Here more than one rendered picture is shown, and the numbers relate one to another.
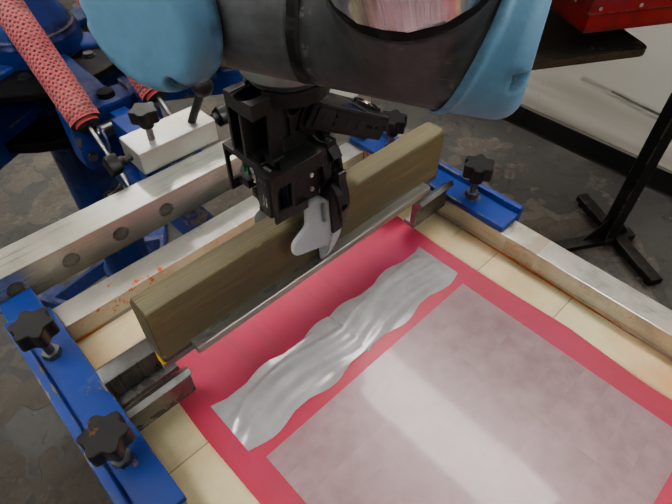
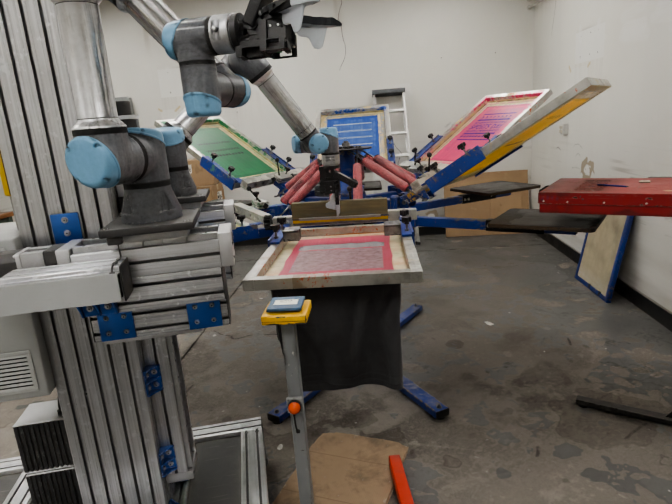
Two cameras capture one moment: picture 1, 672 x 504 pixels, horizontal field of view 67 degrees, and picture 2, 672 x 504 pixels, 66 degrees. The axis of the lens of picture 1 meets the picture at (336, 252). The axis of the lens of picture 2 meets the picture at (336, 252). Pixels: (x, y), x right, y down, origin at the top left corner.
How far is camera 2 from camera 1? 1.90 m
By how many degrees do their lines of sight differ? 52
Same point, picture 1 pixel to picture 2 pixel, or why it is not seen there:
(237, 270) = (313, 205)
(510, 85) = (312, 146)
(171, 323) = (295, 209)
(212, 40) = (298, 145)
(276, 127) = (324, 173)
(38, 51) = not seen: hidden behind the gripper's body
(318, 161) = (331, 183)
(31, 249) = not seen: hidden behind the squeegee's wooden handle
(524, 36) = (311, 140)
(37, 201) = not seen: hidden behind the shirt
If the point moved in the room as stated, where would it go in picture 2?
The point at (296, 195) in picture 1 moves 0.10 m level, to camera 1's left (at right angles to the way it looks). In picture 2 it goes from (327, 190) to (311, 189)
